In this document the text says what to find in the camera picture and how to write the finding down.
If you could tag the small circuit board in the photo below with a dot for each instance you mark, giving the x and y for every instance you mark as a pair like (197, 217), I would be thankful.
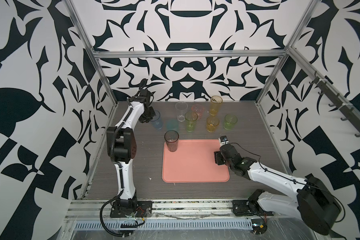
(259, 227)

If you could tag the blue glass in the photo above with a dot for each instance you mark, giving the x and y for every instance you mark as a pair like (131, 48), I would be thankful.
(156, 121)

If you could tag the tall amber glass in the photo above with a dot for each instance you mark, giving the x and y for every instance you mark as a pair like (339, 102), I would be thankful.
(215, 104)

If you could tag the clear glass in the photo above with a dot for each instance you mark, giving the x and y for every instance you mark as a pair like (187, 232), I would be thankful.
(181, 110)

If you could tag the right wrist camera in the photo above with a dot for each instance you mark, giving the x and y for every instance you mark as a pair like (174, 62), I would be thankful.
(223, 140)

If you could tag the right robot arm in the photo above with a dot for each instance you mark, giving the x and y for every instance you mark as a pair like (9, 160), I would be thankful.
(307, 200)

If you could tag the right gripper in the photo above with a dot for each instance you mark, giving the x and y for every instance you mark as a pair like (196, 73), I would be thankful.
(217, 157)

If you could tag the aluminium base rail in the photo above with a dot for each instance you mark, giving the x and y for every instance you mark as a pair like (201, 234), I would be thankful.
(175, 209)

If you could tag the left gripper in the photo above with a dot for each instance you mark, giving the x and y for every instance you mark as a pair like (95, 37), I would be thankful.
(142, 119)

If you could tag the green glass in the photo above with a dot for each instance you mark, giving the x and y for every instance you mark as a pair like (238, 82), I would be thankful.
(230, 121)
(191, 120)

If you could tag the green glass left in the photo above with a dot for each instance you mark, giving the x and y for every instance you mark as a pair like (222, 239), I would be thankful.
(191, 120)

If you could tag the white cable duct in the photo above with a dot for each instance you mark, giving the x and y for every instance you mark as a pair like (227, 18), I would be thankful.
(170, 224)

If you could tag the dark smoky glass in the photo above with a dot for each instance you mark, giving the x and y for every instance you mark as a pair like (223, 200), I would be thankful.
(172, 140)

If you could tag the green glass right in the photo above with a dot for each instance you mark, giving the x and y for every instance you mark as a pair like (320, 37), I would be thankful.
(230, 121)

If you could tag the teal glass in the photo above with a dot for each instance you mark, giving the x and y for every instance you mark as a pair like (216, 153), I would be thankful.
(172, 125)

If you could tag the pink glass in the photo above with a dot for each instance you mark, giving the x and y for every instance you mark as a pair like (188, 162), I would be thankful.
(198, 109)

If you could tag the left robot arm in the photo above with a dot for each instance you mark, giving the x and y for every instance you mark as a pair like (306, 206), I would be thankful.
(122, 149)

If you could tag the pink tray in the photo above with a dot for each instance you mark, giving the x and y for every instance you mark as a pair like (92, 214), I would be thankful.
(193, 162)

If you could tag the short amber glass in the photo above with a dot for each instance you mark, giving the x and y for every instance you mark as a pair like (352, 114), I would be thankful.
(212, 123)

